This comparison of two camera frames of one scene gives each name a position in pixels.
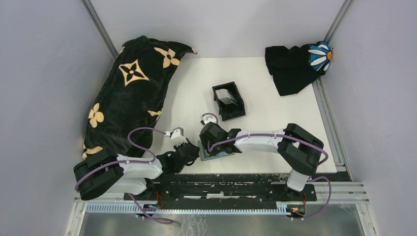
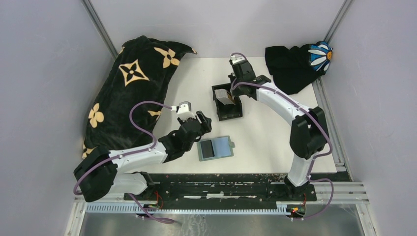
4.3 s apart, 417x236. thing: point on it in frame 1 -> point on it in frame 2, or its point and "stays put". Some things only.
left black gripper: (188, 141) -> (206, 123)
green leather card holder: (204, 156) stays put
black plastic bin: (229, 110) stays put
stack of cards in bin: (225, 97) stays put
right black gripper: (206, 144) -> (235, 92)
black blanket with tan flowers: (125, 111) stays put
